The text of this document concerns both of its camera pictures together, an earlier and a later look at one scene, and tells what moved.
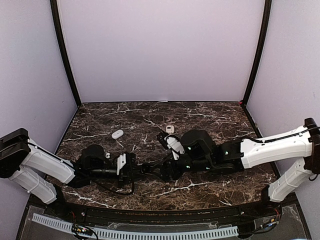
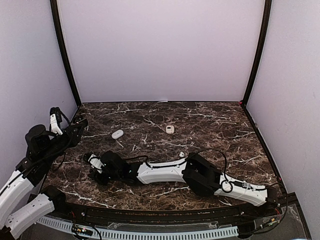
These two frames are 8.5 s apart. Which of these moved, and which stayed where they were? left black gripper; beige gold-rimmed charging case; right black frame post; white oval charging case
Moved: left black gripper
Stayed: beige gold-rimmed charging case; white oval charging case; right black frame post
